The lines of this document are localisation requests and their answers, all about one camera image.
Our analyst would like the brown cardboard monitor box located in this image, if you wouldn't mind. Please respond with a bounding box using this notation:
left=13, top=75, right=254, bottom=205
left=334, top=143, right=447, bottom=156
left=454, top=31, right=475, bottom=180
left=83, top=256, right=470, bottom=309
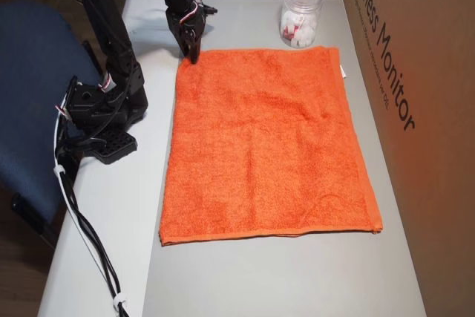
left=341, top=0, right=475, bottom=317

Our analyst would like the white cable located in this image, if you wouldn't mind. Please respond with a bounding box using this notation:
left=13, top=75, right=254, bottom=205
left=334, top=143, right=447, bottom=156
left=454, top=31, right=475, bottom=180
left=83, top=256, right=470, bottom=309
left=53, top=116, right=119, bottom=299

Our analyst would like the orange terry towel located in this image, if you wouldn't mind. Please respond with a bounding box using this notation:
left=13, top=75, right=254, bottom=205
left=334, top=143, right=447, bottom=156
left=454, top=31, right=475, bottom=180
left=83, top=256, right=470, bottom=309
left=159, top=45, right=384, bottom=247

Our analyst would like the black perforated base clamp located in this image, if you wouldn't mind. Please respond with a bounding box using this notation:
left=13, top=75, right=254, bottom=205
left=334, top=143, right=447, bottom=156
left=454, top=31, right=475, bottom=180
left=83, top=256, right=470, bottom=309
left=92, top=129, right=139, bottom=165

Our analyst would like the blue office chair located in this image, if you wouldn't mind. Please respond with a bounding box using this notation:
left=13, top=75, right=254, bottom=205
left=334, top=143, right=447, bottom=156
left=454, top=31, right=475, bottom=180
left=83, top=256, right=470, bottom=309
left=0, top=1, right=108, bottom=247

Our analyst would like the grey table mat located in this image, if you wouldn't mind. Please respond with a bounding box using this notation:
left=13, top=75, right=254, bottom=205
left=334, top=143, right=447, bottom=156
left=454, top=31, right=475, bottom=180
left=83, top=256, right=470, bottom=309
left=142, top=0, right=428, bottom=317

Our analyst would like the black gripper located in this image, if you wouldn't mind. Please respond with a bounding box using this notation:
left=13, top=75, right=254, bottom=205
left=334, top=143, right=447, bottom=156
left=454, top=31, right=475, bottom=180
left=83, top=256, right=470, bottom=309
left=166, top=4, right=207, bottom=64

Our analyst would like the black cable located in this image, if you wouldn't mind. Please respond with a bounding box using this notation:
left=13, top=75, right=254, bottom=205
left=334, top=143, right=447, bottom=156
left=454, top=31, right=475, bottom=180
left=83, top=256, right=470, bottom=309
left=55, top=134, right=127, bottom=317
left=61, top=174, right=131, bottom=317

